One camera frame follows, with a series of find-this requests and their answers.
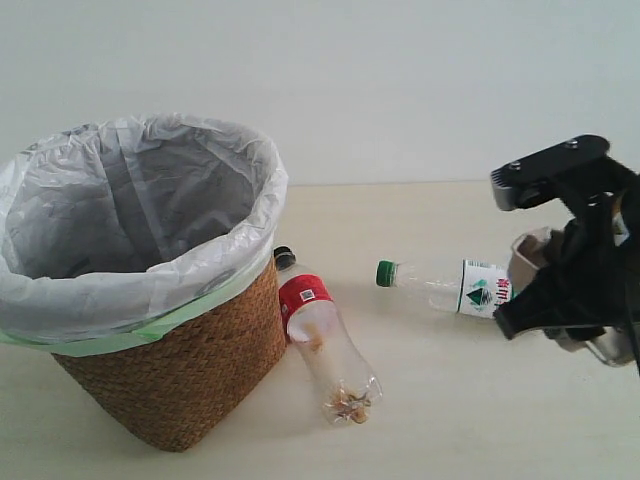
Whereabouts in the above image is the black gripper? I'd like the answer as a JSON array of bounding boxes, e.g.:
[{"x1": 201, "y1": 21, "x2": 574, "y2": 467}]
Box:
[{"x1": 494, "y1": 155, "x2": 639, "y2": 341}]

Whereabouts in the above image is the grey cardboard pulp tray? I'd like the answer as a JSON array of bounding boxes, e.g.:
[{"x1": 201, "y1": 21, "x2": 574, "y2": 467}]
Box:
[{"x1": 507, "y1": 227, "x2": 634, "y2": 368}]

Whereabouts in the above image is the green label water bottle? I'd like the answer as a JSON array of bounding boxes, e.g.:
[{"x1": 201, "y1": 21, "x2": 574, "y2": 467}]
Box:
[{"x1": 376, "y1": 259, "x2": 516, "y2": 319}]

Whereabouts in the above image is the red label plastic bottle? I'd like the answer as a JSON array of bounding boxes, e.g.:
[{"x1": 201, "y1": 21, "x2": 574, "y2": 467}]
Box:
[{"x1": 273, "y1": 246, "x2": 383, "y2": 425}]

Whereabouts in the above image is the woven wicker waste basket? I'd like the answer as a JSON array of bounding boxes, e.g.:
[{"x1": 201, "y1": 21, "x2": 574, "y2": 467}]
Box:
[{"x1": 54, "y1": 263, "x2": 285, "y2": 452}]

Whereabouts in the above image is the white plastic bin liner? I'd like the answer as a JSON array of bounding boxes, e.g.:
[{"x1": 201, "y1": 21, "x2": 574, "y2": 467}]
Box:
[{"x1": 1, "y1": 113, "x2": 288, "y2": 357}]

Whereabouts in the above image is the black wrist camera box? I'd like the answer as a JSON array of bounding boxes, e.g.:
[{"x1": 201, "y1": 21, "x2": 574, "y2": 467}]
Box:
[{"x1": 490, "y1": 134, "x2": 610, "y2": 211}]

